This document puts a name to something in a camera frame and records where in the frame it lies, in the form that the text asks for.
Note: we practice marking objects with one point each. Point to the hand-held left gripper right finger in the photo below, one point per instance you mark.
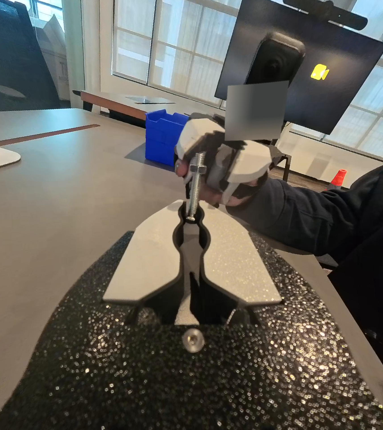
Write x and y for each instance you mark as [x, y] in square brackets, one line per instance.
[238, 265]

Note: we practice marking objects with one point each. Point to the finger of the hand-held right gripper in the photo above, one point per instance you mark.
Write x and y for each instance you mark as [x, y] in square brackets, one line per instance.
[198, 134]
[251, 159]

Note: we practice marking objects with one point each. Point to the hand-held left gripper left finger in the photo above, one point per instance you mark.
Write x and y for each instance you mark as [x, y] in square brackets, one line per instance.
[144, 262]

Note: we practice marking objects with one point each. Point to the blue plastic bin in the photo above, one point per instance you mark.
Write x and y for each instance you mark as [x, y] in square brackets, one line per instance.
[161, 141]

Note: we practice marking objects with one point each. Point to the metal hex bolt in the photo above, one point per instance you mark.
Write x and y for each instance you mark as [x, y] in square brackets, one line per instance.
[194, 188]

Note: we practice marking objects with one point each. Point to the person's right forearm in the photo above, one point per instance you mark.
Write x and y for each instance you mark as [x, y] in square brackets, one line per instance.
[295, 218]

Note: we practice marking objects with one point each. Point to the person's right hand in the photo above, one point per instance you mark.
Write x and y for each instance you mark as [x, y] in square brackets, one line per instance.
[211, 196]

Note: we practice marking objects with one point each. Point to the black video conference bar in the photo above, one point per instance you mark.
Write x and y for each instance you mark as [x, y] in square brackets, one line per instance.
[339, 13]

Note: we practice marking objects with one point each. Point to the black flat screen monitor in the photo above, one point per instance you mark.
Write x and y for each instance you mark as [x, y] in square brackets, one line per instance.
[345, 94]

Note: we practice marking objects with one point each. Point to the orange traffic cone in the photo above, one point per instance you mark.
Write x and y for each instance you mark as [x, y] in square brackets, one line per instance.
[339, 180]

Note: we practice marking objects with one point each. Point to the gridded window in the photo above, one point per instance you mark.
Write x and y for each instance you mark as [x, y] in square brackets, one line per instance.
[178, 43]

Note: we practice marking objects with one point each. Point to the low wood edged table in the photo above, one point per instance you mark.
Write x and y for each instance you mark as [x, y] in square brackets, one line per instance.
[110, 99]

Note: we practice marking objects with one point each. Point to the person's dark clothed torso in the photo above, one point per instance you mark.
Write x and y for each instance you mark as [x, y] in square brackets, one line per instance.
[379, 268]

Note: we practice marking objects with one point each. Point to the cardboard box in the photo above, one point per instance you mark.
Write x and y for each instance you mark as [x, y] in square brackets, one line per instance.
[55, 57]

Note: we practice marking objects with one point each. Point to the black mesh office chair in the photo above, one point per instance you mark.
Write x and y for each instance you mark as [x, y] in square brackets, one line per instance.
[10, 60]

